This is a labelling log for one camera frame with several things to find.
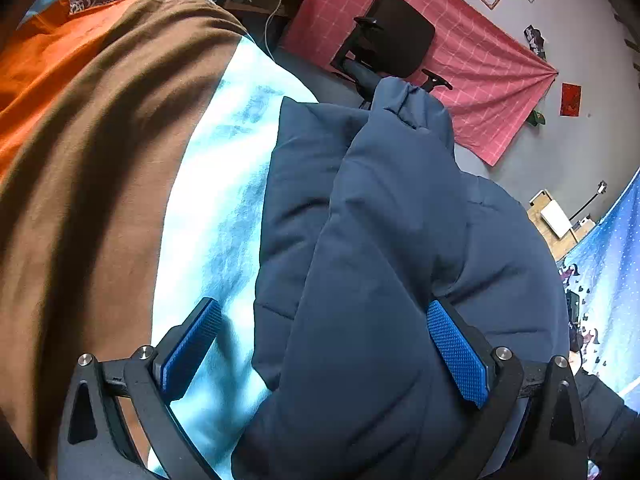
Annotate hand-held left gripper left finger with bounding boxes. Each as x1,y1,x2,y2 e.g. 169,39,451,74
57,297,223,480

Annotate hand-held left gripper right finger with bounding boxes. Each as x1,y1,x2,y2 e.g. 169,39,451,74
426,300,588,480

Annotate navy padded jacket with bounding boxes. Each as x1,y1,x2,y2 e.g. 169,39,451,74
231,77,571,480

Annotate person's right forearm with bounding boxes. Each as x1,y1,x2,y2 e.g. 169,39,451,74
575,372,640,466

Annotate cardboard box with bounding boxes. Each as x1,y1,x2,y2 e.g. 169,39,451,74
527,188,596,261

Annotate white flat box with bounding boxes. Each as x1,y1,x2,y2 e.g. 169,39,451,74
540,200,573,236

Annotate blue printed hanging cloth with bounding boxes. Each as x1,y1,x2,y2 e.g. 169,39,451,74
557,167,640,396

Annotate colour block blanket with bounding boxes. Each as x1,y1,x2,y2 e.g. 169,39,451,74
0,0,321,480

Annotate black office chair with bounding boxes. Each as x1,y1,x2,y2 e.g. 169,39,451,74
330,0,453,111

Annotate red paper wall square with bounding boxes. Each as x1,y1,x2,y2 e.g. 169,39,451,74
560,82,582,117

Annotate pink checked wall cloth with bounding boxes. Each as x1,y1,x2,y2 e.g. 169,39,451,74
280,0,558,167

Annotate dark wall sticker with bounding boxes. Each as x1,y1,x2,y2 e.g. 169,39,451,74
523,24,548,61

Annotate white cable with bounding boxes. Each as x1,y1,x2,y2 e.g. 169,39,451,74
264,0,287,58

